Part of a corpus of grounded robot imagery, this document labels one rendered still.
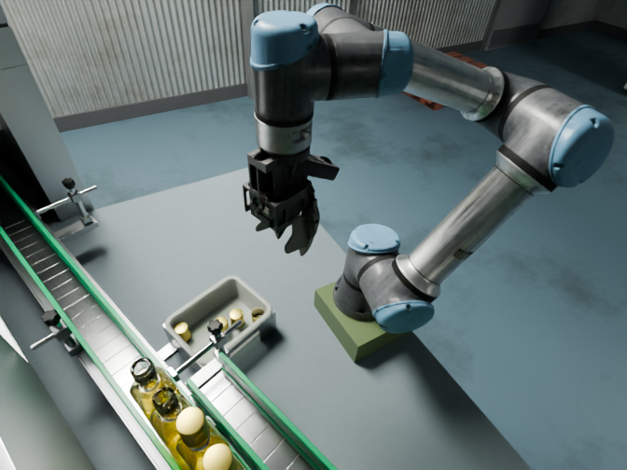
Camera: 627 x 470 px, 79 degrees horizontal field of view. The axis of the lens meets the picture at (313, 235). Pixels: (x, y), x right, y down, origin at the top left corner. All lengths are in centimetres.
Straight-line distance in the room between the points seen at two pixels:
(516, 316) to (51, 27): 349
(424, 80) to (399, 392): 70
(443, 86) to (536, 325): 179
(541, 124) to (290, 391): 75
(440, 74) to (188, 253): 90
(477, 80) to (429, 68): 10
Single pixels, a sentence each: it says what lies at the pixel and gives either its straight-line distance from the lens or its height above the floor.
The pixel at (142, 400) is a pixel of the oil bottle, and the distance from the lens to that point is 65.
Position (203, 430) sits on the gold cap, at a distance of 55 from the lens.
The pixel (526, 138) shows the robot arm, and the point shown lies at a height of 135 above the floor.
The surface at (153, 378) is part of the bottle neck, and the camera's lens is 62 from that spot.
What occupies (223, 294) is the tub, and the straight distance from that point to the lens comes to 108.
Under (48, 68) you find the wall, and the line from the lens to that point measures 359.
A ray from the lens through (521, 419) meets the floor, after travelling 202.
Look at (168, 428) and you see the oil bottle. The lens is 62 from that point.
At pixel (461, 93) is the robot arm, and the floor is 139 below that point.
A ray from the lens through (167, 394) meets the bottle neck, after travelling 60.
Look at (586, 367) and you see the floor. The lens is 232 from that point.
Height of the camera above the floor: 165
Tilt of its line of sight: 44 degrees down
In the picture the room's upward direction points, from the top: 4 degrees clockwise
